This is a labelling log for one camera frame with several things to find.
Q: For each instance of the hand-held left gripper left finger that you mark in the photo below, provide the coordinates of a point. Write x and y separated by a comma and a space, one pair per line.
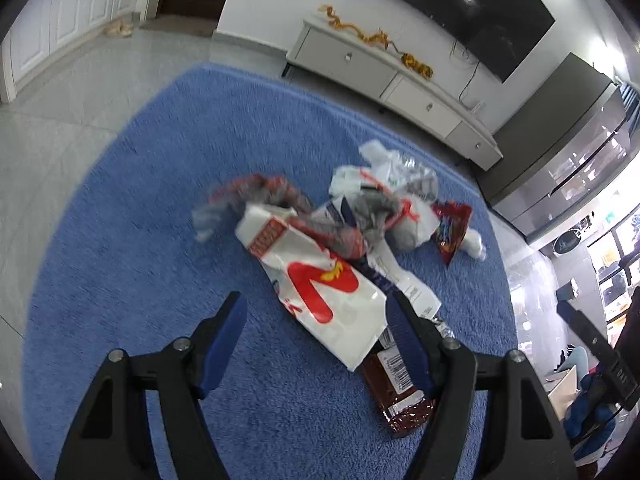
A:
225, 350

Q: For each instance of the blue cloth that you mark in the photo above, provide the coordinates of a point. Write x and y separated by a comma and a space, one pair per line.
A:
587, 410

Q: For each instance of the white bag with red print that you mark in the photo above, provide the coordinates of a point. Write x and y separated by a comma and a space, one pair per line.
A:
320, 285

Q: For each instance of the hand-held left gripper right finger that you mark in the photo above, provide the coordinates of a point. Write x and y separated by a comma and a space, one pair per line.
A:
405, 340

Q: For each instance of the black wall television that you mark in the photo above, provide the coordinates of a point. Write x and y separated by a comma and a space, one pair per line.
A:
450, 0

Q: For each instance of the grey steel refrigerator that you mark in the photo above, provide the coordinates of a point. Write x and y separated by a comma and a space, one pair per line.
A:
550, 160

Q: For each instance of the dark red barcode snack packet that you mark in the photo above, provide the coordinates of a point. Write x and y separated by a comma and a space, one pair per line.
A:
395, 405

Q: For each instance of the white crumpled plastic bag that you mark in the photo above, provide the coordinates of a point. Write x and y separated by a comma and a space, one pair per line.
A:
415, 220

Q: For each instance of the blue rug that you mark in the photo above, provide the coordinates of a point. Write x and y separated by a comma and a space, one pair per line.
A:
150, 185

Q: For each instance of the white TV cabinet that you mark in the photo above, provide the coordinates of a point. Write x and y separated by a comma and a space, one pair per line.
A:
350, 60

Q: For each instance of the white crumpled tissue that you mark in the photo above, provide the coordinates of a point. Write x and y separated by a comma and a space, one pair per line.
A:
474, 246

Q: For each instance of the white panelled doors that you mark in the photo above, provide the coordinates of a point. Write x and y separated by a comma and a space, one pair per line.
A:
60, 10

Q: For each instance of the red and clear plastic bag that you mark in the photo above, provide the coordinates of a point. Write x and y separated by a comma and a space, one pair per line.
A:
270, 190

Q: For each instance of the pair of beige slippers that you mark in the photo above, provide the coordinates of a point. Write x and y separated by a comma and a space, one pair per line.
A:
119, 28

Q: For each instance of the white wall socket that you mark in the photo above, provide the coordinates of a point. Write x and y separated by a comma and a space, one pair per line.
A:
477, 106

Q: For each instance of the orange dragon decoration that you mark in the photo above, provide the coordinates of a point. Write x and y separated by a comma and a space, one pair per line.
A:
417, 62

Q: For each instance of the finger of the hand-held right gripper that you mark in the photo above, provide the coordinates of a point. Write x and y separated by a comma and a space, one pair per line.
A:
595, 345

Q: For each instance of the white paper receipt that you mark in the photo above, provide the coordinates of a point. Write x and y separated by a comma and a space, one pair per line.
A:
400, 280

